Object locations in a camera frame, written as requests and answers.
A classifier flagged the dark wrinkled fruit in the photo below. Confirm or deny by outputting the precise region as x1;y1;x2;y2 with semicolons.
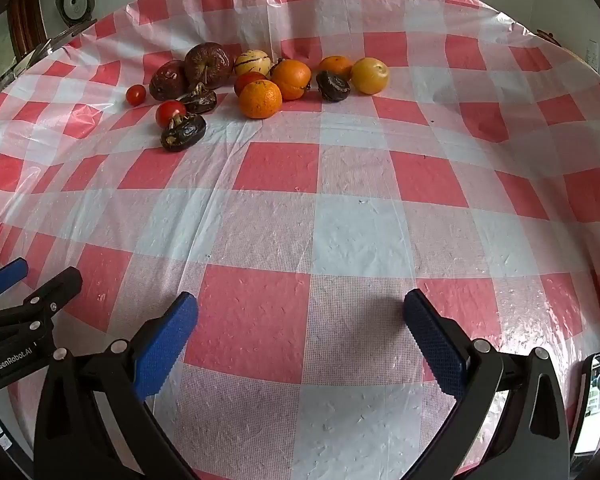
178;83;218;115
315;70;352;103
160;113;207;152

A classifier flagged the red tomato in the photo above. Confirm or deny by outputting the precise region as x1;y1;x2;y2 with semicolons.
233;72;267;97
155;100;188;128

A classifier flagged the smartphone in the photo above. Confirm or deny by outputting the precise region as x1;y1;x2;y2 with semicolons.
571;347;600;456

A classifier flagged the striped yellow pepino melon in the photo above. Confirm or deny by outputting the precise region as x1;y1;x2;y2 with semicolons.
234;49;272;79

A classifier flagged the small mandarin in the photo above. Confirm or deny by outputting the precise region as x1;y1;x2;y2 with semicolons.
319;55;355;81

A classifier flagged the orange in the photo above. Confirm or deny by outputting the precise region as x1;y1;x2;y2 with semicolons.
270;59;313;101
238;79;283;120

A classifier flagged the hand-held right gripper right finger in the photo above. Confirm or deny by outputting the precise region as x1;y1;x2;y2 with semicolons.
403;288;573;480

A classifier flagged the yellow grapefruit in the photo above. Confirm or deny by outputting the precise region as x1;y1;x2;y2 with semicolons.
350;57;391;95

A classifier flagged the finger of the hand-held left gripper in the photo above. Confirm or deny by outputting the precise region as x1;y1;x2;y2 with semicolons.
0;258;29;307
0;266;83;348

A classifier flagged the red white checked tablecloth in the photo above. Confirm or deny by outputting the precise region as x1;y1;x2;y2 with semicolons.
0;0;600;480

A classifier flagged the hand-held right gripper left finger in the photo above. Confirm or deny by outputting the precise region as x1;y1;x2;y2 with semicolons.
34;291;199;480

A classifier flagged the wooden door frame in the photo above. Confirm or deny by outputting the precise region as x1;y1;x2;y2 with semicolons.
10;0;48;56

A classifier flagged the wrinkled dark red apple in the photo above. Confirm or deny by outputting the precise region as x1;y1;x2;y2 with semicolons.
183;42;233;90

